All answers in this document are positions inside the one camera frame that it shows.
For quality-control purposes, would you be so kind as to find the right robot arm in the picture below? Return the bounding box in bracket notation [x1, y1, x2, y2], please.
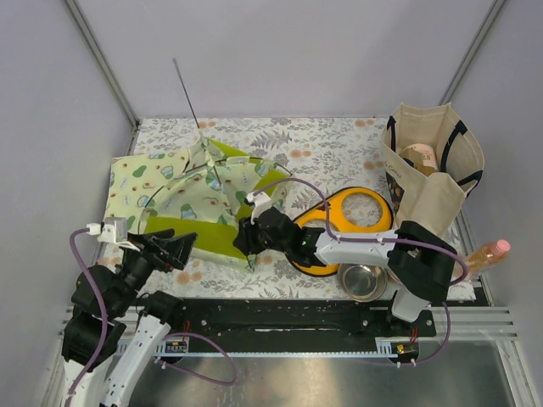
[233, 208, 465, 336]

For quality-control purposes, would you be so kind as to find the steel pet bowl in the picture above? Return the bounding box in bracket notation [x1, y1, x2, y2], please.
[337, 264, 388, 303]

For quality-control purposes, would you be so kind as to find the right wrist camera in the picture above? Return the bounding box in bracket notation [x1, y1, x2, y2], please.
[245, 191, 272, 225]

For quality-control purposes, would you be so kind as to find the pink cap plastic bottle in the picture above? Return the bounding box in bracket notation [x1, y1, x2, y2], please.
[465, 239, 511, 281]

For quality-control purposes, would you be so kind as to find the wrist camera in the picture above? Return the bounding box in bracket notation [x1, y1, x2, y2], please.
[86, 217, 128, 245]
[245, 191, 272, 225]

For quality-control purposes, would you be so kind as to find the green avocado pet tent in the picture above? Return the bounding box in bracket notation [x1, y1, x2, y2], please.
[126, 58, 294, 272]

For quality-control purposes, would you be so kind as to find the yellow double bowl stand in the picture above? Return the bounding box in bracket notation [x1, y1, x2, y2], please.
[289, 187, 394, 277]

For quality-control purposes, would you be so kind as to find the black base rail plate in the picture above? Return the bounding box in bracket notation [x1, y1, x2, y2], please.
[172, 298, 436, 354]

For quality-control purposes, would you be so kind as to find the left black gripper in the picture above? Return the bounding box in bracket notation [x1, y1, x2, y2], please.
[112, 227, 198, 314]

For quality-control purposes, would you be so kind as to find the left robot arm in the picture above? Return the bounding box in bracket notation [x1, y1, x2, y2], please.
[61, 228, 197, 406]

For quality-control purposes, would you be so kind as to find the beige canvas tote bag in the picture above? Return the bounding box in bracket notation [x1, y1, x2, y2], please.
[383, 103, 484, 237]

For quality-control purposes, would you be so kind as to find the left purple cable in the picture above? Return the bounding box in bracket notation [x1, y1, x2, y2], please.
[63, 226, 238, 407]

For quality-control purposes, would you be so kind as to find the white slotted cable duct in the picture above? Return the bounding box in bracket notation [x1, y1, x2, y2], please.
[115, 337, 189, 358]

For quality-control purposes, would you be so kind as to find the avocado print cushion mat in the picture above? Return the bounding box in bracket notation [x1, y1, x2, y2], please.
[104, 149, 190, 234]

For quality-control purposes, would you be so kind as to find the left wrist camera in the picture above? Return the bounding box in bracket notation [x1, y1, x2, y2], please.
[86, 217, 128, 245]

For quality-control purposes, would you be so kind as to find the floral table mat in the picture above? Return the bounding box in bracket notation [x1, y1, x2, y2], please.
[101, 116, 479, 302]

